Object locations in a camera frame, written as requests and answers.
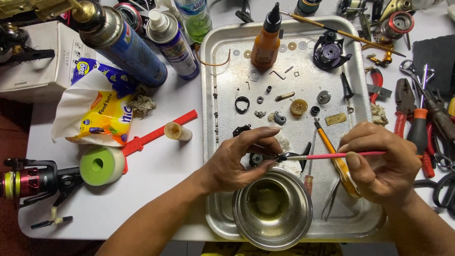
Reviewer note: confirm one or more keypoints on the silver washer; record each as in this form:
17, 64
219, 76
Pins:
282, 48
302, 44

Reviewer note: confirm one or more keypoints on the white cardboard box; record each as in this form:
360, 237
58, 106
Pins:
42, 74

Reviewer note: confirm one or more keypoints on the metal tweezers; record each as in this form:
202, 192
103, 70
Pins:
330, 202

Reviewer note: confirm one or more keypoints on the brass torch head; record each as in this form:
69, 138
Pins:
35, 7

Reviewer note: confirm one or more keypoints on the stainless steel bowl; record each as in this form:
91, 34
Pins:
273, 213

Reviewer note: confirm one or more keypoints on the tan paper label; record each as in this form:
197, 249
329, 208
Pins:
335, 119

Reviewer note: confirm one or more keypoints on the yellow blue tissue packet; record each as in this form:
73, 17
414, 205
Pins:
103, 113

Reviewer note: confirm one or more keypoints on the large metal tray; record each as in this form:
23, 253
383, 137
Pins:
231, 81

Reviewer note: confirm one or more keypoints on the blue white spray can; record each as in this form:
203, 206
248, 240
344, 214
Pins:
174, 46

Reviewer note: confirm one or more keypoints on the thin metal retaining plate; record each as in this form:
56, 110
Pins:
253, 75

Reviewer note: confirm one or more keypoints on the orange oil bottle black cap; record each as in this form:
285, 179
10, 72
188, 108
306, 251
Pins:
266, 44

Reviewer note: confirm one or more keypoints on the red rimmed can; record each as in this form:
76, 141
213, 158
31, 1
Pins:
128, 16

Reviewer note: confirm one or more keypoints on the row of small screws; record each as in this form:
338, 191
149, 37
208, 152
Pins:
215, 115

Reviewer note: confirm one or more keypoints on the red black fishing reel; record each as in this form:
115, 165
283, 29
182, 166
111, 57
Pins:
39, 179

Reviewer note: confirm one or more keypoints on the brass pinion shaft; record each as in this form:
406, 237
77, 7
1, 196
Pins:
285, 96

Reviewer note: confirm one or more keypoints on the white tissue wad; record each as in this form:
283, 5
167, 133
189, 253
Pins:
286, 142

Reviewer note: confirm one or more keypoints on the black pointed plastic piece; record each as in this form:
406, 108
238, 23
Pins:
346, 87

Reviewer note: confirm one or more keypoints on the small toothed metal washer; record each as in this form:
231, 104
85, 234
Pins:
236, 52

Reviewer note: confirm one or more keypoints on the red silver reel spool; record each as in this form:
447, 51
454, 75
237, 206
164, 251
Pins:
396, 26

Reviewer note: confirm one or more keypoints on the grey tape piece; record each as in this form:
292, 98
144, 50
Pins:
380, 91

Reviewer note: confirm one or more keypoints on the tan round plastic gear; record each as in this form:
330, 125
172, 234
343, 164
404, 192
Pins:
298, 107

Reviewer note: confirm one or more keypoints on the red plastic perforated strip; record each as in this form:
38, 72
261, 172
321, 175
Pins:
160, 131

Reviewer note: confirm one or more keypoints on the small cream plastic tube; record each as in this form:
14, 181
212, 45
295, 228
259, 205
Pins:
177, 131

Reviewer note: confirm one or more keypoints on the dirty cotton wad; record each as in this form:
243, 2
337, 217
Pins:
142, 101
378, 115

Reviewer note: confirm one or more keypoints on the black foam pad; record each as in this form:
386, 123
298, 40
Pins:
435, 60

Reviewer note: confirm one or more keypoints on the black reel body frame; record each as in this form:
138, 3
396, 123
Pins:
304, 156

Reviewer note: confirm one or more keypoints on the person's right hand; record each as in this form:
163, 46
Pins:
387, 167

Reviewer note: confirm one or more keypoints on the person's left hand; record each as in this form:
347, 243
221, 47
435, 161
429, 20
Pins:
227, 167

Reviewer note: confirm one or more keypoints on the black flat reel plate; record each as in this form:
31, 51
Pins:
240, 129

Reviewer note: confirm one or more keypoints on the steel open wrench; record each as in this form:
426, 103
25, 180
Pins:
408, 69

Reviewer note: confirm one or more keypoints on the gold fishing reel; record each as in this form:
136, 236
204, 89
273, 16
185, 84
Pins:
396, 6

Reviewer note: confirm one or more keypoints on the dark green reel spool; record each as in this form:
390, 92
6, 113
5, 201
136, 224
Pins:
307, 6

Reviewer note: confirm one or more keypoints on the black scissors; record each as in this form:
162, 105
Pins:
444, 192

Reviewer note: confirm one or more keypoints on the green cored tape roll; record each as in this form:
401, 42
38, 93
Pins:
101, 165

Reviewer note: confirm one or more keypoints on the orange black screwdriver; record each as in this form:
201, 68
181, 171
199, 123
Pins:
418, 131

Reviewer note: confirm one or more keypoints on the grey curved lever part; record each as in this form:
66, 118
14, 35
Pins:
280, 118

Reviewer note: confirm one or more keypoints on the blue gas canister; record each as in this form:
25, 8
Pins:
124, 49

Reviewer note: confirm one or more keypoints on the silver fishing reel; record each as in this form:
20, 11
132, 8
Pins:
350, 7

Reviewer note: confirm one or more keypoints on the small silver metal bracket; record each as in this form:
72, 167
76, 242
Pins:
260, 113

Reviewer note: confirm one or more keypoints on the grey metal gear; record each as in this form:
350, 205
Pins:
324, 97

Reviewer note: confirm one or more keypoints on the tan washer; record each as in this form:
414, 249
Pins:
247, 54
292, 46

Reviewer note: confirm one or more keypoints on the black purple reel rotor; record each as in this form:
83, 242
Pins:
328, 51

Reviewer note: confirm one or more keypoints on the clear bottle green liquid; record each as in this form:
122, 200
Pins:
197, 25

